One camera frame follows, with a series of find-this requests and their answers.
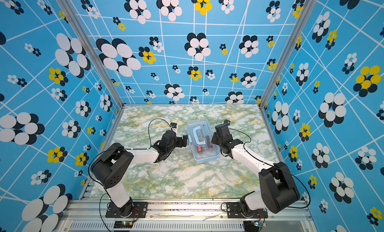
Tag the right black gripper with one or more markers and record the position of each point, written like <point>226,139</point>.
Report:
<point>214,140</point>

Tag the orange black screwdriver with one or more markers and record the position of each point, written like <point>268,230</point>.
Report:
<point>209,144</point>

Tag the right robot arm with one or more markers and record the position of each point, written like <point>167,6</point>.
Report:
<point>278,189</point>

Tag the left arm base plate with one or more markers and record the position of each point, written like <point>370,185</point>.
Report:
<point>131,210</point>

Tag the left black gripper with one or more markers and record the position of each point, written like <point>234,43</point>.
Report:
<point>179,140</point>

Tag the green circuit board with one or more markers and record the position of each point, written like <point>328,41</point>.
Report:
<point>123,224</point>
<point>252,226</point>

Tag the aluminium front rail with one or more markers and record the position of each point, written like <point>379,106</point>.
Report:
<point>195,215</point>

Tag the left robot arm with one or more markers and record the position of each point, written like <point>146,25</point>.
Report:
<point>110,167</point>

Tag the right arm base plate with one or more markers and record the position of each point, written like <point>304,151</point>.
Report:
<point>235,210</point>

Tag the right green circuit board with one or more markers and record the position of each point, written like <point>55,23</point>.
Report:
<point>252,226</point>

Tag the left green circuit board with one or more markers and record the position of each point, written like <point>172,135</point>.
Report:
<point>123,224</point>

